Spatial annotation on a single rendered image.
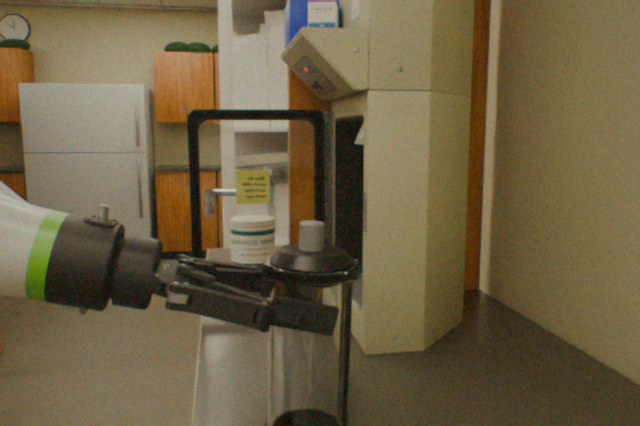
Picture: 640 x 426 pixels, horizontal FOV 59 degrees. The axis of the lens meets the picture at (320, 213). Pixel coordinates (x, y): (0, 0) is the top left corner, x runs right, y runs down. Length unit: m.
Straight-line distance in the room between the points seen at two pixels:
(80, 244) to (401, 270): 0.60
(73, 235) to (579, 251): 0.92
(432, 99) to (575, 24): 0.36
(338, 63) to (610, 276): 0.61
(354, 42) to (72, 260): 0.59
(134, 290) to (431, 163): 0.61
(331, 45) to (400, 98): 0.15
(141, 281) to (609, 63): 0.88
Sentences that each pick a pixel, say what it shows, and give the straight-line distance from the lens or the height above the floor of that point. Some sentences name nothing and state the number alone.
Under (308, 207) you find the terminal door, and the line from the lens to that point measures 1.28.
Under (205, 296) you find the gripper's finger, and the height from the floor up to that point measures 1.18.
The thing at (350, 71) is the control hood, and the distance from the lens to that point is 0.97.
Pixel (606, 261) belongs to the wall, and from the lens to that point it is 1.14.
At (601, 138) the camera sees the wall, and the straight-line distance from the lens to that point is 1.15.
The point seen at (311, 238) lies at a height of 1.23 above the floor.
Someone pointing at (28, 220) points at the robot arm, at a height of 1.26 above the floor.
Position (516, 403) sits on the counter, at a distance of 0.93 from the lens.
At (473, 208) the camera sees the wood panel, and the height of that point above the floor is 1.15.
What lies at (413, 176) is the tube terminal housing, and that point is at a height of 1.26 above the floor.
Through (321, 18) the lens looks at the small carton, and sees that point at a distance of 1.06.
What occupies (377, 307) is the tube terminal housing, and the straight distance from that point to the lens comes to 1.03.
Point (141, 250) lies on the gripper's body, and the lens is 0.59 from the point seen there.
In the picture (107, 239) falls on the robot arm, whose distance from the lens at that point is 0.59.
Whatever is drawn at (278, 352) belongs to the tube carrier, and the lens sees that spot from 0.62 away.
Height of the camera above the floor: 1.34
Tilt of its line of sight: 8 degrees down
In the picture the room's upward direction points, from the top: straight up
